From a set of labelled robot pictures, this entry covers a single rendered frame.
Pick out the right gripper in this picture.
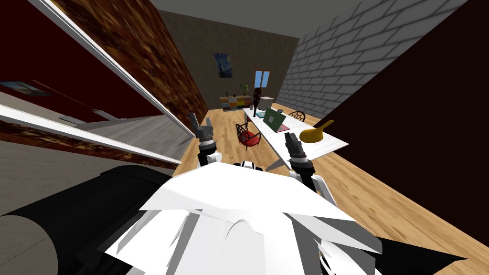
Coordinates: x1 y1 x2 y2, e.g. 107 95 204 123
284 132 307 161

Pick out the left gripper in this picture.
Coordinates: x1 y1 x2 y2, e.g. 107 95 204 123
189 112 214 142

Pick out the long white table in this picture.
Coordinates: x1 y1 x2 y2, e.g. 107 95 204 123
242 96 350 172

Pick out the colourful sideboard with plants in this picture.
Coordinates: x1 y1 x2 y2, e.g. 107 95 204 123
219 84 253 113

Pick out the red chair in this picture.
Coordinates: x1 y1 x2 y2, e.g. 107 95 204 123
235 122 262 151

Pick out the blue window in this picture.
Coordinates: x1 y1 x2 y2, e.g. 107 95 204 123
254 70 271 89

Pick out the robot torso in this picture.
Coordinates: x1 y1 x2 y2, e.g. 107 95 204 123
105 160 383 275

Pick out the dark blue wall picture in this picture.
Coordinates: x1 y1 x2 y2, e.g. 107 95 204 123
213 52 234 79

